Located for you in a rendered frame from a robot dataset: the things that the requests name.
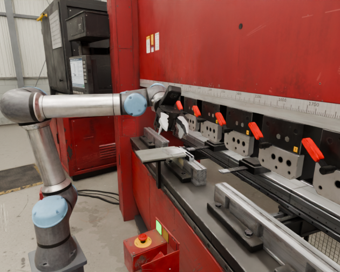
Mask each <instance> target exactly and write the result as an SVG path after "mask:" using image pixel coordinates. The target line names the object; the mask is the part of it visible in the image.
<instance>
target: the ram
mask: <svg viewBox="0 0 340 272"><path fill-rule="evenodd" d="M137 7H138V40H139V74H140V79H145V80H153V81H162V82H167V83H175V84H184V85H192V86H200V87H208V88H214V89H222V90H230V91H239V92H247V93H255V94H264V95H269V96H277V97H285V98H294V99H302V100H310V101H319V102H323V103H332V104H340V0H137ZM157 32H159V50H158V51H155V33H157ZM152 34H153V45H151V35H152ZM148 36H149V44H150V53H147V44H146V37H148ZM151 47H153V52H152V50H151ZM181 96H185V97H190V98H194V99H198V100H203V101H208V102H211V103H215V104H220V105H224V106H229V107H233V108H238V109H241V110H246V111H250V112H255V113H259V114H264V115H268V116H271V117H276V118H280V119H285V120H290V121H294V122H297V123H301V124H306V125H311V126H315V127H320V128H324V129H328V130H332V131H336V132H340V119H337V118H331V117H325V116H322V115H316V114H310V113H304V112H299V111H293V110H287V109H283V108H277V107H271V106H266V105H260V104H254V103H248V102H245V101H239V100H233V99H227V98H221V97H216V96H210V95H206V94H201V93H195V92H189V91H183V90H181Z"/></svg>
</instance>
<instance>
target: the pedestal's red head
mask: <svg viewBox="0 0 340 272"><path fill-rule="evenodd" d="M156 220H157V221H159V220H158V218H157V217H155V229H154V230H150V231H148V232H145V233H143V234H146V235H147V236H148V237H150V238H151V240H152V243H151V244H150V245H149V246H148V247H146V248H139V247H137V246H136V245H135V244H134V241H135V239H136V238H138V236H139V235H137V236H134V237H131V238H129V239H125V240H123V245H124V262H125V266H126V267H127V269H128V271H129V272H179V256H180V249H179V245H180V243H179V242H178V241H177V240H176V238H175V237H174V236H173V235H172V234H171V233H170V232H169V231H168V230H167V228H166V227H165V226H164V225H163V224H162V223H161V222H160V221H159V222H160V224H161V226H162V235H161V234H160V233H159V232H158V231H157V224H156ZM163 228H165V229H166V230H167V232H168V234H169V246H170V236H171V237H173V238H174V240H175V241H176V243H177V251H174V252H172V253H170V254H167V244H168V243H167V241H166V240H165V239H164V238H163Z"/></svg>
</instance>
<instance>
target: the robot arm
mask: <svg viewBox="0 0 340 272"><path fill-rule="evenodd" d="M180 96H181V88H180V87H177V86H172V85H169V86H168V88H167V89H166V88H165V87H164V86H163V84H160V83H155V84H153V85H151V86H150V88H146V89H139V90H131V91H125V92H121V93H114V94H71V95H48V94H47V93H46V92H45V91H43V90H42V89H40V88H37V87H32V86H27V87H22V88H19V89H13V90H10V91H8V92H6V93H4V94H3V95H2V97H1V99H0V111H1V113H2V115H4V116H5V117H6V118H7V119H8V120H10V121H13V122H15V123H18V124H19V127H21V128H23V129H25V131H26V134H27V136H28V140H29V143H30V146H31V148H32V151H33V154H34V157H35V160H36V163H37V166H38V169H39V172H40V175H41V178H42V181H43V184H44V186H43V187H42V189H41V191H42V194H43V197H44V198H43V199H42V200H39V201H38V202H37V203H36V204H35V205H34V207H33V209H32V221H33V224H34V228H35V235H36V240H37V248H36V253H35V258H34V261H35V266H36V268H37V269H38V270H40V271H43V272H52V271H57V270H60V269H62V268H64V267H66V266H68V265H69V264H70V263H71V262H72V261H73V260H74V259H75V258H76V256H77V252H78V251H77V245H76V243H75V241H74V239H73V238H72V236H71V233H70V225H69V219H70V216H71V214H72V211H73V209H74V206H75V204H76V203H77V199H78V192H77V189H76V187H75V186H74V185H73V184H72V183H71V180H70V179H68V178H66V177H65V174H64V170H63V167H62V163H61V161H60V157H59V154H58V151H57V148H56V144H55V140H54V138H53V135H52V131H51V128H50V122H51V120H52V118H68V117H94V116H107V115H131V116H134V117H138V116H140V115H142V114H143V113H144V112H145V111H146V108H147V107H151V106H153V107H154V110H155V112H156V114H155V115H156V116H155V120H154V123H153V125H154V129H155V131H157V128H158V135H160V132H162V133H163V132H164V131H171V132H172V131H173V134H174V135H175V132H176V127H175V124H176V126H177V128H178V129H179V138H180V139H181V138H182V137H183V135H184V134H186V135H187V134H188V132H189V124H188V119H187V117H186V116H185V115H184V114H183V113H182V112H181V111H180V110H179V109H177V108H175V107H174V105H175V103H176V102H177V100H178V99H179V97H180ZM155 125H156V127H155ZM174 128H175V129H174Z"/></svg>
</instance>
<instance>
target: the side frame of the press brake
mask: <svg viewBox="0 0 340 272"><path fill-rule="evenodd" d="M107 14H108V16H109V26H110V38H109V44H110V61H111V78H112V94H114V93H121V92H125V91H131V90H139V89H146V88H147V87H143V86H140V74H139V40H138V7H137V0H107ZM155 114H156V112H154V111H152V109H151V107H147V108H146V111H145V112H144V113H143V114H142V115H140V116H138V117H134V116H131V115H114V130H115V147H116V157H117V174H118V191H119V209H120V211H121V213H122V216H123V220H124V221H129V220H134V216H135V215H140V213H139V211H138V208H137V204H136V201H135V198H134V195H133V184H132V160H131V149H132V144H131V142H130V138H131V137H140V136H143V135H144V127H150V128H152V129H153V130H155V129H154V125H153V123H154V120H155V116H156V115H155ZM160 135H161V136H163V137H164V138H166V139H167V140H168V141H169V143H168V146H169V147H171V146H175V147H179V146H180V147H181V146H183V143H184V142H183V141H181V140H180V139H178V138H176V137H175V136H174V135H173V132H171V131H164V132H163V133H162V132H160Z"/></svg>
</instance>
